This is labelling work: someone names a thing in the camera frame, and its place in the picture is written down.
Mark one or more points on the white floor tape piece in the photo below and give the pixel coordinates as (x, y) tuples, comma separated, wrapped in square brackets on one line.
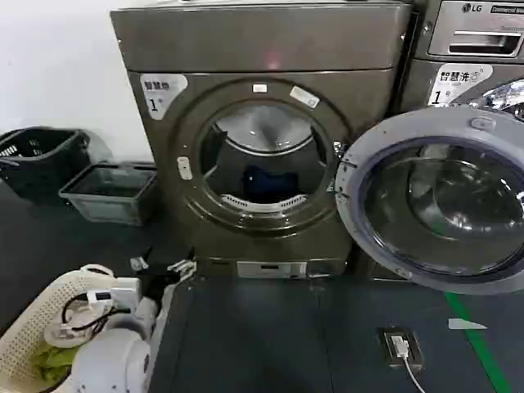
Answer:
[(464, 323)]

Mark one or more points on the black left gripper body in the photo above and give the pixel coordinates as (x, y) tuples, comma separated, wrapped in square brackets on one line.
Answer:
[(155, 284)]

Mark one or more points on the dark blue cloth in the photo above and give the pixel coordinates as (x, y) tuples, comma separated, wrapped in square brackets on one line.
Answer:
[(266, 182)]

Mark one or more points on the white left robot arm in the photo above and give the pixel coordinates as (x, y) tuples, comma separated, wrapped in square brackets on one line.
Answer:
[(110, 364)]

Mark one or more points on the black floor socket box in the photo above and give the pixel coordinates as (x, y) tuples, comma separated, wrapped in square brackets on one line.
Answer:
[(413, 350)]

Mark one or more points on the dark grey plastic basket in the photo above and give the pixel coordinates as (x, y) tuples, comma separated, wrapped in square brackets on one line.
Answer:
[(104, 204)]

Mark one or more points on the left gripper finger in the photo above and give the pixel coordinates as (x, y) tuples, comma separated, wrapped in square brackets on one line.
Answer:
[(139, 263), (182, 269)]

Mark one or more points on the grey dryer with open drum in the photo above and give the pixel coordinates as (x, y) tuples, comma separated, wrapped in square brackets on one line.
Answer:
[(262, 45)]

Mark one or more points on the white perforated laundry basket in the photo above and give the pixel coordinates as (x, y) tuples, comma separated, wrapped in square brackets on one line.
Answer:
[(37, 303)]

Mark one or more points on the green floor tape strip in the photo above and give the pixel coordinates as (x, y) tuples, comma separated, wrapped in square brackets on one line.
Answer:
[(479, 352)]

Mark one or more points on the round glass dryer door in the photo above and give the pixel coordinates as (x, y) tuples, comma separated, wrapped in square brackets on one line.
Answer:
[(442, 262)]

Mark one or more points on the green cloth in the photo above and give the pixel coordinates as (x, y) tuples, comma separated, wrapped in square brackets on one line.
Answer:
[(51, 360)]

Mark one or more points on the black plastic laundry basket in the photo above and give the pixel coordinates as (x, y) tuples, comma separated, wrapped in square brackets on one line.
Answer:
[(37, 163)]

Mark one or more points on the grey washer with steel drawer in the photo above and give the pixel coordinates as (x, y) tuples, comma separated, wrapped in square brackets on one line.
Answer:
[(454, 24)]

